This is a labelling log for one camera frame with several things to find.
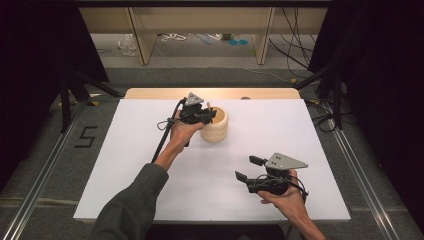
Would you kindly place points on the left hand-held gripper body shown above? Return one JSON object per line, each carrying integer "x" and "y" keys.
{"x": 193, "y": 111}

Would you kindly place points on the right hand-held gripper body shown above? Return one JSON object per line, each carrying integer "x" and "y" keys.
{"x": 276, "y": 170}

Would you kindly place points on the ribbed wooden holder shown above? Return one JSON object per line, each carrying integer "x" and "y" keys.
{"x": 217, "y": 131}

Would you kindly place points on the person's left hand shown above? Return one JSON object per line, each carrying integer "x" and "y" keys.
{"x": 183, "y": 133}

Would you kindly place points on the person's right hand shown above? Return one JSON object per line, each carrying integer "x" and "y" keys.
{"x": 286, "y": 201}

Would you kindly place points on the white board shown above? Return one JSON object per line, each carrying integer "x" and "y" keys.
{"x": 213, "y": 186}

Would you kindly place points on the wooden table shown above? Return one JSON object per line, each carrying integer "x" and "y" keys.
{"x": 150, "y": 93}

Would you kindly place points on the person's dark lap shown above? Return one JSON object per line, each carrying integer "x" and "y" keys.
{"x": 220, "y": 233}

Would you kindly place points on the blue discs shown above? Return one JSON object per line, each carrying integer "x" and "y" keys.
{"x": 238, "y": 42}

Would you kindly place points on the clear plastic bag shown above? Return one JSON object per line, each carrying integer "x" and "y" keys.
{"x": 128, "y": 45}

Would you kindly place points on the black metal stand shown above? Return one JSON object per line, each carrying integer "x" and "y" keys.
{"x": 66, "y": 106}
{"x": 338, "y": 100}

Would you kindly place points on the light wooden desk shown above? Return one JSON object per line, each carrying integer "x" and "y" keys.
{"x": 200, "y": 18}

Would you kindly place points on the black curtain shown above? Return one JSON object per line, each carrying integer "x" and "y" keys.
{"x": 383, "y": 83}
{"x": 30, "y": 66}

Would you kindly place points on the metal floor rail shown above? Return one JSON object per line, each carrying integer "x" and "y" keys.
{"x": 361, "y": 180}
{"x": 43, "y": 173}

